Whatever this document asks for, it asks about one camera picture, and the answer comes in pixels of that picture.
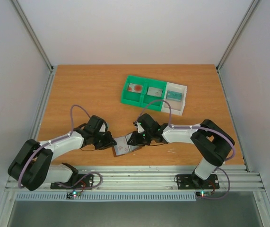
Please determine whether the grey silver card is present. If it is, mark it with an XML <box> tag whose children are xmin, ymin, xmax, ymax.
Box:
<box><xmin>147</xmin><ymin>87</ymin><xmax>163</xmax><ymax>97</ymax></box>

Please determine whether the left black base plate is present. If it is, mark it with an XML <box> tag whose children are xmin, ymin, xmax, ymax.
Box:
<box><xmin>50</xmin><ymin>174</ymin><xmax>94</xmax><ymax>190</ymax></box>

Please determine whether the right aluminium frame post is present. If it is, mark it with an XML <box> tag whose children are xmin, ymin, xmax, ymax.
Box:
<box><xmin>216</xmin><ymin>0</ymin><xmax>261</xmax><ymax>74</ymax></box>

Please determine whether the white plastic bin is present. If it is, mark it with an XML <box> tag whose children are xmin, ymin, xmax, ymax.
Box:
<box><xmin>161</xmin><ymin>82</ymin><xmax>187</xmax><ymax>116</ymax></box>

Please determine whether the grey slotted cable duct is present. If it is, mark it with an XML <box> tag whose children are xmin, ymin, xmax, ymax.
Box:
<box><xmin>15</xmin><ymin>192</ymin><xmax>196</xmax><ymax>202</ymax></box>

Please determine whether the brown leather card holder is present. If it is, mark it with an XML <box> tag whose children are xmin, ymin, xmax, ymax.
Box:
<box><xmin>111</xmin><ymin>135</ymin><xmax>143</xmax><ymax>157</ymax></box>

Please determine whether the aluminium frame post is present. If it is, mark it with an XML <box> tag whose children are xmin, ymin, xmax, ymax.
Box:
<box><xmin>216</xmin><ymin>0</ymin><xmax>261</xmax><ymax>74</ymax></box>
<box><xmin>10</xmin><ymin>0</ymin><xmax>53</xmax><ymax>72</ymax></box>

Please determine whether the card with red circles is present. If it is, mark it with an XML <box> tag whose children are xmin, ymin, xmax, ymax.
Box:
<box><xmin>127</xmin><ymin>83</ymin><xmax>143</xmax><ymax>94</ymax></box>

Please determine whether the right controller board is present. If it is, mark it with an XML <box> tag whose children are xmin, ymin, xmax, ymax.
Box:
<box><xmin>196</xmin><ymin>191</ymin><xmax>212</xmax><ymax>197</ymax></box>

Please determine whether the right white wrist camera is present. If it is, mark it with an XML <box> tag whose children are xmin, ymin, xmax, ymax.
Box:
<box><xmin>133</xmin><ymin>122</ymin><xmax>145</xmax><ymax>133</ymax></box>

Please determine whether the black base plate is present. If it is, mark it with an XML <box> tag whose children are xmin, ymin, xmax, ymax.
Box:
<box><xmin>174</xmin><ymin>174</ymin><xmax>220</xmax><ymax>190</ymax></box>
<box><xmin>50</xmin><ymin>174</ymin><xmax>94</xmax><ymax>190</ymax></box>

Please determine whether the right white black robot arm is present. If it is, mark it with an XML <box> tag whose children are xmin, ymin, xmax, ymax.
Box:
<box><xmin>127</xmin><ymin>113</ymin><xmax>235</xmax><ymax>189</ymax></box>

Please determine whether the green bin middle compartment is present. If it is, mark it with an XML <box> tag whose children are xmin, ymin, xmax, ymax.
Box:
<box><xmin>140</xmin><ymin>79</ymin><xmax>167</xmax><ymax>107</ymax></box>

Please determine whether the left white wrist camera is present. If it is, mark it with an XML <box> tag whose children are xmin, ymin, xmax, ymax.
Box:
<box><xmin>99</xmin><ymin>122</ymin><xmax>109</xmax><ymax>133</ymax></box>

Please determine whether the controller board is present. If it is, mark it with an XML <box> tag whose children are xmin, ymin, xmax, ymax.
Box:
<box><xmin>196</xmin><ymin>191</ymin><xmax>212</xmax><ymax>197</ymax></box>
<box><xmin>66</xmin><ymin>192</ymin><xmax>82</xmax><ymax>199</ymax></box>

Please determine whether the left controller board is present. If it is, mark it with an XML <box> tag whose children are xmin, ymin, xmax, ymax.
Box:
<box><xmin>66</xmin><ymin>192</ymin><xmax>82</xmax><ymax>199</ymax></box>

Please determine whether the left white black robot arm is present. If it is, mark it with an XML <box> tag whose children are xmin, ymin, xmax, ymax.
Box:
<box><xmin>8</xmin><ymin>115</ymin><xmax>116</xmax><ymax>191</ymax></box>

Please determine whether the left aluminium frame post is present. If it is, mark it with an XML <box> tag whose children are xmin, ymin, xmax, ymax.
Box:
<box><xmin>10</xmin><ymin>0</ymin><xmax>53</xmax><ymax>72</ymax></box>

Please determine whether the aluminium front rail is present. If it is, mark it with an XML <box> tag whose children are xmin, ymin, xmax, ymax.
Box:
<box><xmin>5</xmin><ymin>165</ymin><xmax>265</xmax><ymax>192</ymax></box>

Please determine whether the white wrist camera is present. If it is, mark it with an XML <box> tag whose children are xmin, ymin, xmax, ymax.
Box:
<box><xmin>99</xmin><ymin>122</ymin><xmax>109</xmax><ymax>133</ymax></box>
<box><xmin>133</xmin><ymin>122</ymin><xmax>145</xmax><ymax>133</ymax></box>

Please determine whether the teal card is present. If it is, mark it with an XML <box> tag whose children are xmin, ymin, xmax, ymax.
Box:
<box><xmin>166</xmin><ymin>90</ymin><xmax>183</xmax><ymax>102</ymax></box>

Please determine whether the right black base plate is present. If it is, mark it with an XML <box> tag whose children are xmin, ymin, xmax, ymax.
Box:
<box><xmin>174</xmin><ymin>174</ymin><xmax>220</xmax><ymax>190</ymax></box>

